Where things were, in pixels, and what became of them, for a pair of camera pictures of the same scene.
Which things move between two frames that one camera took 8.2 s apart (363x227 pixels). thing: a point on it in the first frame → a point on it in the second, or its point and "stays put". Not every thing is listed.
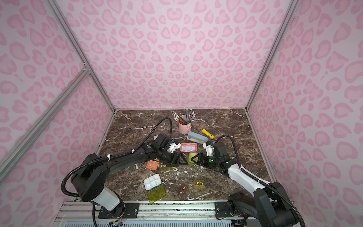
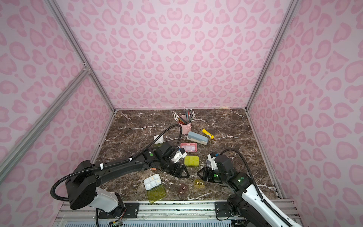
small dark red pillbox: x=183 y=188 stays put
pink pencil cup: x=185 y=129 stays put
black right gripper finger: x=199 y=158 → x=201 y=170
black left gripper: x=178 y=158 → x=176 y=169
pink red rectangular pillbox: x=192 y=147 stays put
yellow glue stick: x=211 y=136 stays put
